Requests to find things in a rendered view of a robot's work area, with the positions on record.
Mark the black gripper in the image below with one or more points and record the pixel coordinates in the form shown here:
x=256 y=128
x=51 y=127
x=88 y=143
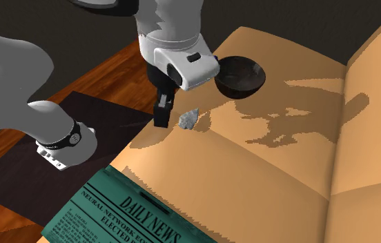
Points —
x=160 y=79

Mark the dark robot stand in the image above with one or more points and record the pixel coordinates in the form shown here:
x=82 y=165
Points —
x=86 y=134

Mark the dark brown bowl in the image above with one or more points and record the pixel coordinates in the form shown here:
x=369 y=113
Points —
x=241 y=79

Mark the green newspaper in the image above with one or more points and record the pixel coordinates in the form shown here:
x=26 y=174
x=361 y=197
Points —
x=120 y=212

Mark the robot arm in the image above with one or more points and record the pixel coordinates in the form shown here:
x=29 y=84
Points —
x=5 y=84

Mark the grey crumpled lump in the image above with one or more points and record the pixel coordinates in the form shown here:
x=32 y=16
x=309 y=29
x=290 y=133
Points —
x=188 y=119

